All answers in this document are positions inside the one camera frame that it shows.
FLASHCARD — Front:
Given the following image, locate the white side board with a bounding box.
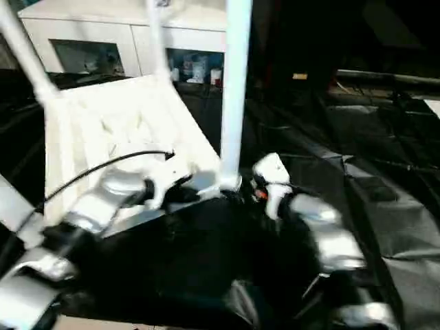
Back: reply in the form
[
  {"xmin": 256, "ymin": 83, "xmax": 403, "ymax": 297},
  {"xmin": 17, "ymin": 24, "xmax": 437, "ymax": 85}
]
[{"xmin": 424, "ymin": 98, "xmax": 440, "ymax": 120}]

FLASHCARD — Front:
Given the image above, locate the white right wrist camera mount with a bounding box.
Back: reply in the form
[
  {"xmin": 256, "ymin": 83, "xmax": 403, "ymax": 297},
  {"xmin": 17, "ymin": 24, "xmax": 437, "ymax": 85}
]
[{"xmin": 252, "ymin": 153, "xmax": 293, "ymax": 219}]

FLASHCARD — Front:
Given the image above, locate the black work mat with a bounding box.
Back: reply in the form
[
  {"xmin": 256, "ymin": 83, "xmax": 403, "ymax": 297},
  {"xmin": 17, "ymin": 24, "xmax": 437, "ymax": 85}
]
[{"xmin": 0, "ymin": 67, "xmax": 440, "ymax": 330}]

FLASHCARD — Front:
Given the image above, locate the white plastic table top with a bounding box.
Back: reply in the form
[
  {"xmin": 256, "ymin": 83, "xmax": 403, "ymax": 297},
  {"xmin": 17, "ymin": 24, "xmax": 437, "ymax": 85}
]
[{"xmin": 41, "ymin": 74, "xmax": 241, "ymax": 238}]

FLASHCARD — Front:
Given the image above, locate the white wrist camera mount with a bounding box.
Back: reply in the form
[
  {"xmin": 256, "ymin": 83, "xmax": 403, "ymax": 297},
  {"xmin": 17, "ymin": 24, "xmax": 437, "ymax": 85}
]
[
  {"xmin": 144, "ymin": 157, "xmax": 193, "ymax": 209},
  {"xmin": 252, "ymin": 153, "xmax": 293, "ymax": 219}
]

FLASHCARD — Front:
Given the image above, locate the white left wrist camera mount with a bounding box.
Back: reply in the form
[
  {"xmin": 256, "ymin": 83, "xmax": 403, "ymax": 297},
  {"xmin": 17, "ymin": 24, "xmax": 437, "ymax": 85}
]
[{"xmin": 144, "ymin": 157, "xmax": 193, "ymax": 209}]

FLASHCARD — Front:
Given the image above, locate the white plastic table leg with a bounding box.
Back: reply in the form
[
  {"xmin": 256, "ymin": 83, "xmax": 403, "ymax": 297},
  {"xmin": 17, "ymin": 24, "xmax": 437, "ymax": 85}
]
[
  {"xmin": 0, "ymin": 175, "xmax": 45, "ymax": 248},
  {"xmin": 147, "ymin": 0, "xmax": 176, "ymax": 87},
  {"xmin": 0, "ymin": 0, "xmax": 61, "ymax": 104},
  {"xmin": 218, "ymin": 0, "xmax": 254, "ymax": 192}
]

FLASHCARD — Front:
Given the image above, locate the long black bar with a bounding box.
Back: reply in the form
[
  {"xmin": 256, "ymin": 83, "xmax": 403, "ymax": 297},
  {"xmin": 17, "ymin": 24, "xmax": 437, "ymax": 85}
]
[{"xmin": 336, "ymin": 69, "xmax": 440, "ymax": 87}]

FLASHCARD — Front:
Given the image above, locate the white glass-door cabinet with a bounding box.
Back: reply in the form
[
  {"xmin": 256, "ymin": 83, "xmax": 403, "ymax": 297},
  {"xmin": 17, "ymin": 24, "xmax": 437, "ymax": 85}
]
[{"xmin": 16, "ymin": 0, "xmax": 230, "ymax": 83}]

